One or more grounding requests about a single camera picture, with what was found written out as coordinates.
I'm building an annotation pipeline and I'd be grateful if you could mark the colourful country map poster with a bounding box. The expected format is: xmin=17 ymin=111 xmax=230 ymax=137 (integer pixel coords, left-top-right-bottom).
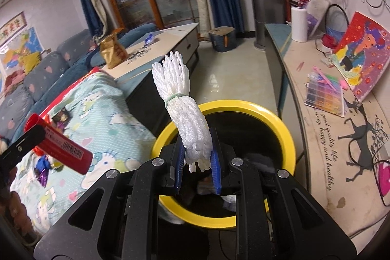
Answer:
xmin=0 ymin=27 xmax=43 ymax=72

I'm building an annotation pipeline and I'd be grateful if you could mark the yellow cushion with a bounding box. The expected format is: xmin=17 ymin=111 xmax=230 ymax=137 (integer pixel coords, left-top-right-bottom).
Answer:
xmin=21 ymin=52 xmax=41 ymax=73

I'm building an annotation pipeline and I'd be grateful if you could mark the white paper towel roll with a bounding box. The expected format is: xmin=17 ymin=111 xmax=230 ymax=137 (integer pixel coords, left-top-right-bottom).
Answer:
xmin=291 ymin=6 xmax=308 ymax=43

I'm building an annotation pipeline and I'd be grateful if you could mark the white topped coffee table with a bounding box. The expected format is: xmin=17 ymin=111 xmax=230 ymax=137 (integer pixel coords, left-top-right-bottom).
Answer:
xmin=100 ymin=22 xmax=200 ymax=139

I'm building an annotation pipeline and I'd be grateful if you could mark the yellow rimmed black bin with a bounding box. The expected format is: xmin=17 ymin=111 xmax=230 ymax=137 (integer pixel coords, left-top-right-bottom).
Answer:
xmin=151 ymin=99 xmax=297 ymax=228

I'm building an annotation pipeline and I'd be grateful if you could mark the pile of clothes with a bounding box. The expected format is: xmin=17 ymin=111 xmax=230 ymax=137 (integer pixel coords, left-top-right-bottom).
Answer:
xmin=4 ymin=71 xmax=26 ymax=96

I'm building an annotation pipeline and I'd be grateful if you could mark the white canvas board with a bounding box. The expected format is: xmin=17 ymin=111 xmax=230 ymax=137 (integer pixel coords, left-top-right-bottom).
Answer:
xmin=305 ymin=0 xmax=330 ymax=35

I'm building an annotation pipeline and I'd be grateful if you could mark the blue grey sofa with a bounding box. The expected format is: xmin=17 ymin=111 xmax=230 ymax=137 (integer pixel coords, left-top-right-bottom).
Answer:
xmin=0 ymin=23 xmax=157 ymax=142

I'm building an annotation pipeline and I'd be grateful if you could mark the dark blue storage box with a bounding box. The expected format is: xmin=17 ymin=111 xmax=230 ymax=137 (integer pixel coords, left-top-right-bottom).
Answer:
xmin=208 ymin=26 xmax=237 ymax=52

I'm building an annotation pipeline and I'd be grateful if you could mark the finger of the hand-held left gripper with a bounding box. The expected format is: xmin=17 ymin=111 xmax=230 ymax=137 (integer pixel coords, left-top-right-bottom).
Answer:
xmin=0 ymin=125 xmax=46 ymax=178

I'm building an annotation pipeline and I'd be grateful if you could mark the framed cross stitch hanging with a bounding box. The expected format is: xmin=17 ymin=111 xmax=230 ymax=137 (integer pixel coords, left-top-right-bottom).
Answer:
xmin=0 ymin=12 xmax=26 ymax=41

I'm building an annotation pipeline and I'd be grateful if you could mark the clear bead organizer box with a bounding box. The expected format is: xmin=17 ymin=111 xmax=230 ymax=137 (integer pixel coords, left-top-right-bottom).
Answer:
xmin=304 ymin=70 xmax=346 ymax=118

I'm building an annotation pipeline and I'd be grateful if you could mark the red tube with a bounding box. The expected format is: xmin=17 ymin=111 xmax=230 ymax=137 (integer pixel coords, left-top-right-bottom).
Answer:
xmin=25 ymin=114 xmax=93 ymax=174

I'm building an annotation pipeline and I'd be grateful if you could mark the person's left hand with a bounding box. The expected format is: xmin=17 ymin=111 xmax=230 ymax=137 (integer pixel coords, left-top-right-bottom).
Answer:
xmin=0 ymin=170 xmax=34 ymax=239

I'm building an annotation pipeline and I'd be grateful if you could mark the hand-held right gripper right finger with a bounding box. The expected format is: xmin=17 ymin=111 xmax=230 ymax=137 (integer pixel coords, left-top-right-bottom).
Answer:
xmin=210 ymin=129 xmax=357 ymax=260

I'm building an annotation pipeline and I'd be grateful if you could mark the colourful figure painting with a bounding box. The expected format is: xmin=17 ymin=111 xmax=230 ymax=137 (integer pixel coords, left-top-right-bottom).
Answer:
xmin=333 ymin=11 xmax=390 ymax=103

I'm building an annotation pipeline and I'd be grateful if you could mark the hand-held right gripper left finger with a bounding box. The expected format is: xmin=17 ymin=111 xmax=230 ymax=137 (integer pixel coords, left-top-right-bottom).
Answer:
xmin=33 ymin=138 xmax=186 ymax=260

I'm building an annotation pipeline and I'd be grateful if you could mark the white foam fruit net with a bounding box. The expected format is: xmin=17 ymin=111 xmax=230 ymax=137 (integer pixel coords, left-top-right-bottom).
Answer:
xmin=151 ymin=51 xmax=214 ymax=173

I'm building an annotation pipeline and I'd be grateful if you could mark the gold snack bag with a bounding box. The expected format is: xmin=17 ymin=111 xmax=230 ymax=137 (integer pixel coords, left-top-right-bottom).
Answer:
xmin=100 ymin=29 xmax=128 ymax=69

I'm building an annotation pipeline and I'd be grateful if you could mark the long grey sideboard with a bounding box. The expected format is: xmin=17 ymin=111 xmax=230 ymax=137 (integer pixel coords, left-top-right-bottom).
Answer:
xmin=264 ymin=22 xmax=390 ymax=251

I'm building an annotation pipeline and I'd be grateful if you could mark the printed cartoon blanket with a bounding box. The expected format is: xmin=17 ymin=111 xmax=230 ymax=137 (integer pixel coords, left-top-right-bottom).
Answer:
xmin=10 ymin=71 xmax=157 ymax=236

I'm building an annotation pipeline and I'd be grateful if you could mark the blue basket with black handle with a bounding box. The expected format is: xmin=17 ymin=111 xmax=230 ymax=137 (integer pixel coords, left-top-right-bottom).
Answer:
xmin=323 ymin=4 xmax=349 ymax=47

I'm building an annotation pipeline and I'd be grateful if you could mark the purple foil wrapper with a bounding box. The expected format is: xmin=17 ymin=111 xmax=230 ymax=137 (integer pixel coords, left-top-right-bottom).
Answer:
xmin=34 ymin=156 xmax=51 ymax=187

